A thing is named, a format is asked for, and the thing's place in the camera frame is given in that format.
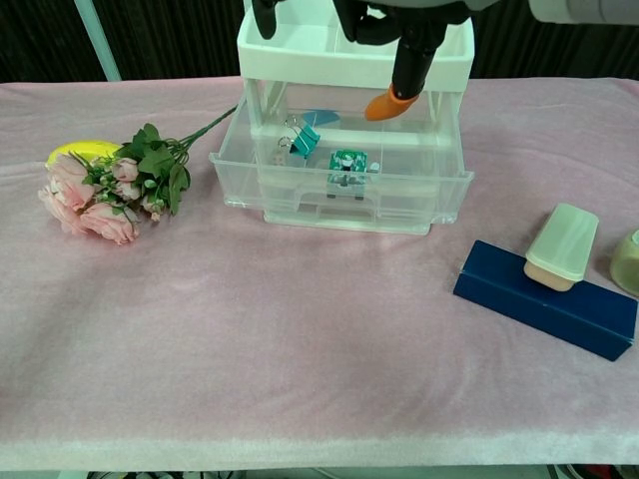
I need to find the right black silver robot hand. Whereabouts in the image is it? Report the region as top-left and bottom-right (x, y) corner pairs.
(252, 0), (495, 123)

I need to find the clear plastic drawer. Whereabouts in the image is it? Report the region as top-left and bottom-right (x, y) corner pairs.
(208, 94), (475, 229)

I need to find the white plastic drawer organizer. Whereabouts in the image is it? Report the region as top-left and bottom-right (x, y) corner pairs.
(237, 0), (474, 236)

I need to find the small blue plastic piece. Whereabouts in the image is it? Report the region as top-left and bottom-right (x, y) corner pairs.
(302, 109), (341, 129)

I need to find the green patterned binder clip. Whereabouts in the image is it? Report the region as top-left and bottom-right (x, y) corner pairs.
(326, 148), (383, 204)

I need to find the teal binder clip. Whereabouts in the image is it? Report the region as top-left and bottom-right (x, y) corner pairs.
(277, 114), (323, 161)

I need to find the cream plastic case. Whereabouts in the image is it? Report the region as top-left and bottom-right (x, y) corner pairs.
(522, 202), (600, 292)

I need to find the pale yellow lotion bottle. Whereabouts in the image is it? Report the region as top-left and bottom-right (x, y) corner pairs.
(609, 228), (639, 296)

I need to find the navy blue long box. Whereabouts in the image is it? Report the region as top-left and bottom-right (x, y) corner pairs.
(452, 239), (639, 361)

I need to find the pink velvet table cloth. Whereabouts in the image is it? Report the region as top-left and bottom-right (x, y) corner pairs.
(0, 77), (639, 473)

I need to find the pink artificial flower bouquet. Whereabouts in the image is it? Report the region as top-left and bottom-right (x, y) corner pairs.
(38, 104), (240, 245)

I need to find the yellow banana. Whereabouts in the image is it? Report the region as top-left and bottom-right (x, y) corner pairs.
(45, 140), (124, 171)

